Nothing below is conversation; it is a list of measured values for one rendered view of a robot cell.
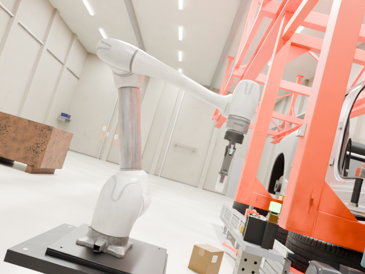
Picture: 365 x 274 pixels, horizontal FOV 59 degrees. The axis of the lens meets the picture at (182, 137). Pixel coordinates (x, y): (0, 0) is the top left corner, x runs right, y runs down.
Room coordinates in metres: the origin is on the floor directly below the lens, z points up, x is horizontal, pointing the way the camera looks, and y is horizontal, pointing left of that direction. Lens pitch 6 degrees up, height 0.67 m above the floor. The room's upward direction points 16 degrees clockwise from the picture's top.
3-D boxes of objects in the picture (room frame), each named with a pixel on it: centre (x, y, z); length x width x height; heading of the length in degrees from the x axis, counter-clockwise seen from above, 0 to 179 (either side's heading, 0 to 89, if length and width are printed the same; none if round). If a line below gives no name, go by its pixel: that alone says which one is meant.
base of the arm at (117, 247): (1.26, 0.17, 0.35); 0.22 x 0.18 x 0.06; 175
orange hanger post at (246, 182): (3.91, -0.88, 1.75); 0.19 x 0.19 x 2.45; 87
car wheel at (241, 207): (5.05, -1.38, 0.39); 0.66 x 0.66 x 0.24
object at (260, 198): (3.89, -1.23, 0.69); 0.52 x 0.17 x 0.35; 87
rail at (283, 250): (3.23, -0.90, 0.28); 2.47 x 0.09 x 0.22; 177
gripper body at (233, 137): (1.24, -0.19, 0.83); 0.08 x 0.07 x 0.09; 175
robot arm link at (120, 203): (1.28, 0.16, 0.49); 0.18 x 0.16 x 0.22; 172
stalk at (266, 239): (1.44, -0.48, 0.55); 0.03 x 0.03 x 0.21; 87
